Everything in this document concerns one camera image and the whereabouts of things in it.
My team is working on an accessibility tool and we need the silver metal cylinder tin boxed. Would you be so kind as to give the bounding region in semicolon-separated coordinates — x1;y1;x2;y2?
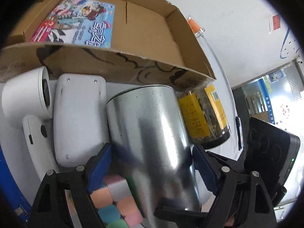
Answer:
107;85;201;227

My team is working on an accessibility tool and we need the yellow labelled tea jar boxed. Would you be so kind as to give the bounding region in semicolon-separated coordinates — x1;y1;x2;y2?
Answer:
178;84;230;149

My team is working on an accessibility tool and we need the blue cartoon board game box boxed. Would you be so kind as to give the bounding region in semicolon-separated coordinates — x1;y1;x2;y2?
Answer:
30;0;115;48

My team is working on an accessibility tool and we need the blue board with wooden knobs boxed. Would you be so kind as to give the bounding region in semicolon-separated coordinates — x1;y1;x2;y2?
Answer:
1;149;31;227

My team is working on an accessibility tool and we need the pastel colour cube puzzle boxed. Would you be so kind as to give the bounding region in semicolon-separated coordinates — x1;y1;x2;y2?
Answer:
91;174;143;228

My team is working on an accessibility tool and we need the white flat plastic device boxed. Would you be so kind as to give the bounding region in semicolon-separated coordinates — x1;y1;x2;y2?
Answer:
53;74;109;168

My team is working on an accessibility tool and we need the white handheld fan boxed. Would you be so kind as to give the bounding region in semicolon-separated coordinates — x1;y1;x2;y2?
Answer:
2;66;58;179

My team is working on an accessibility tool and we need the brown cardboard tray box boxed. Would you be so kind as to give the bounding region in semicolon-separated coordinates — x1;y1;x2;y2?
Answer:
1;0;215;90

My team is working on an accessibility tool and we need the orange capped clear container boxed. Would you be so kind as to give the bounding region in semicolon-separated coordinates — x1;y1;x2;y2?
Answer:
187;17;205;38

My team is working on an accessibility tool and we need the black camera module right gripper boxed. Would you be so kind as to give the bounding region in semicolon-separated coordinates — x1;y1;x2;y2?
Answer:
244;116;301;207

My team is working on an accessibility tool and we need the red wall sign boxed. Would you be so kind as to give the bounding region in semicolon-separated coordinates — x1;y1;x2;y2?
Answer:
268;14;281;34

